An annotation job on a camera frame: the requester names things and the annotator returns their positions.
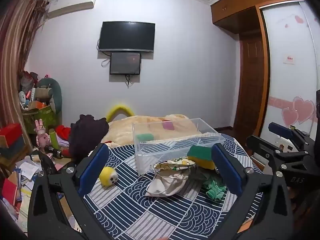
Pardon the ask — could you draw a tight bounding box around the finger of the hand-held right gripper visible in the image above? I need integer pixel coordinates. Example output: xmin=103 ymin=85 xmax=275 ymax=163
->
xmin=246 ymin=135 xmax=312 ymax=178
xmin=268 ymin=122 xmax=310 ymax=146

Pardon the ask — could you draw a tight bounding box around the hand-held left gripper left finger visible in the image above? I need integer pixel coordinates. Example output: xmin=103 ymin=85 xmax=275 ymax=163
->
xmin=27 ymin=143 xmax=111 ymax=240

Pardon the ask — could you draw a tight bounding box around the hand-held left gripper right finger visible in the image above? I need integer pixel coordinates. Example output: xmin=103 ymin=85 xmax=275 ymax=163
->
xmin=211 ymin=143 xmax=293 ymax=240

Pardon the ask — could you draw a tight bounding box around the yellow plush ball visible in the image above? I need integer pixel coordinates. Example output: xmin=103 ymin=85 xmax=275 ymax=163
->
xmin=99 ymin=166 xmax=118 ymax=187

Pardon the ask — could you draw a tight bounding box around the green knitted cloth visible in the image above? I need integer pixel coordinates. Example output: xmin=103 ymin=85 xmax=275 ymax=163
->
xmin=202 ymin=172 xmax=227 ymax=202

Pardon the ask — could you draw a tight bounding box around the green and yellow sponge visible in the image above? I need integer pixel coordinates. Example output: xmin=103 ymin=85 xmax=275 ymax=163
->
xmin=187 ymin=145 xmax=217 ymax=170

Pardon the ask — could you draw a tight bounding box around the leaf patterned cloth pouch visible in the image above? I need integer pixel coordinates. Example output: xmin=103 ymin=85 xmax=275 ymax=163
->
xmin=153 ymin=156 xmax=197 ymax=172

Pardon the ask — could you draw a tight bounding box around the beige drawstring bag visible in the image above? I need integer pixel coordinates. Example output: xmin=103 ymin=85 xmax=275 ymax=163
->
xmin=145 ymin=169 xmax=191 ymax=197

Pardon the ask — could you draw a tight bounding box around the small green sponge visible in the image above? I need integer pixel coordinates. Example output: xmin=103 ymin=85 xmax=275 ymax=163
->
xmin=136 ymin=133 xmax=154 ymax=142

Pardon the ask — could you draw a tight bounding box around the clear plastic box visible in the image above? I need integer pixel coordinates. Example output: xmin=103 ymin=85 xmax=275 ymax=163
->
xmin=132 ymin=117 xmax=227 ymax=176

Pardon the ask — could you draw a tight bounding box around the dark purple cloth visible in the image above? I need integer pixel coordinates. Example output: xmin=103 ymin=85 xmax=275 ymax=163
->
xmin=69 ymin=114 xmax=110 ymax=164

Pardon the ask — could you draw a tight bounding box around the black bottle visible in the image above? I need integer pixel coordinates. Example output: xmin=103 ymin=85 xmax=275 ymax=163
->
xmin=44 ymin=145 xmax=72 ymax=159

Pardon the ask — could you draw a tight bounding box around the white heart sticker sliding door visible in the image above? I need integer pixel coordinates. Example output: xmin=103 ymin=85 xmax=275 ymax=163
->
xmin=259 ymin=1 xmax=320 ymax=153

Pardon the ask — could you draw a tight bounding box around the red cloth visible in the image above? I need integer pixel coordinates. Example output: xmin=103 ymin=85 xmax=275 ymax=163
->
xmin=55 ymin=125 xmax=72 ymax=140

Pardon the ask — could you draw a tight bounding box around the green bottle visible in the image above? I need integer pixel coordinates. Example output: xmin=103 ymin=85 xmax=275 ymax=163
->
xmin=49 ymin=129 xmax=60 ymax=150

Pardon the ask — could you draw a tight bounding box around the beige fleece blanket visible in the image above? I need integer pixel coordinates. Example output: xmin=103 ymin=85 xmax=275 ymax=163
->
xmin=101 ymin=114 xmax=200 ymax=147

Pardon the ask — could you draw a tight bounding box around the brown wooden door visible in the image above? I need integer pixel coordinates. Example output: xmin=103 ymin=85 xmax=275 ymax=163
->
xmin=232 ymin=34 xmax=270 ymax=132

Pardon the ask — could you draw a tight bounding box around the blue wave patterned blanket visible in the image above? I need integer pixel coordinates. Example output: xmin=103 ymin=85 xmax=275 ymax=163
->
xmin=84 ymin=132 xmax=265 ymax=240

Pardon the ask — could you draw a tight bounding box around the pink rabbit plush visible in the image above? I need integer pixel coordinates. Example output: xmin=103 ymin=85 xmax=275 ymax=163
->
xmin=34 ymin=119 xmax=50 ymax=147

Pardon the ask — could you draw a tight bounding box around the green storage box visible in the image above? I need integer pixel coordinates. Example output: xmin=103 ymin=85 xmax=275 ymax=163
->
xmin=22 ymin=104 xmax=59 ymax=134

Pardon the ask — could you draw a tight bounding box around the pile of papers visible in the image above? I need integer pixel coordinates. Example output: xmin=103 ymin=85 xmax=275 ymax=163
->
xmin=0 ymin=155 xmax=44 ymax=232

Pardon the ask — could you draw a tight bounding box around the green long plush toy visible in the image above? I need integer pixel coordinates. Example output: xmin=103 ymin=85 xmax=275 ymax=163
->
xmin=37 ymin=77 xmax=62 ymax=115

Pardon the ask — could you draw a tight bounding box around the red box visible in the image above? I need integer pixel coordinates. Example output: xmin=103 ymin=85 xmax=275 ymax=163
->
xmin=0 ymin=123 xmax=25 ymax=148

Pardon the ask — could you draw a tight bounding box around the wooden overhead cabinet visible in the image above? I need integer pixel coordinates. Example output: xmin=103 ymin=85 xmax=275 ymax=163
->
xmin=210 ymin=0 xmax=304 ymax=34

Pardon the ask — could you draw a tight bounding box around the brown striped curtain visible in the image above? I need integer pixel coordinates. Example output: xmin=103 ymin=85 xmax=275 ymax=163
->
xmin=0 ymin=0 xmax=49 ymax=130

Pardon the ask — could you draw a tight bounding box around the white air conditioner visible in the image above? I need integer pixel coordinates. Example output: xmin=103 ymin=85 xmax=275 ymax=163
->
xmin=46 ymin=0 xmax=98 ymax=19

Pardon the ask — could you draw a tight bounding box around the yellow ring pillow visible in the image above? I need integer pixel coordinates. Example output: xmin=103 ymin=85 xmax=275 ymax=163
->
xmin=106 ymin=102 xmax=135 ymax=122

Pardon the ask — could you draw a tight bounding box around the small wall monitor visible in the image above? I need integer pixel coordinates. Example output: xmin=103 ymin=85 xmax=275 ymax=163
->
xmin=109 ymin=52 xmax=142 ymax=75

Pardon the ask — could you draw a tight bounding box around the wall mounted television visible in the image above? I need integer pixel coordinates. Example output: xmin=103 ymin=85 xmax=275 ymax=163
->
xmin=98 ymin=21 xmax=155 ymax=53

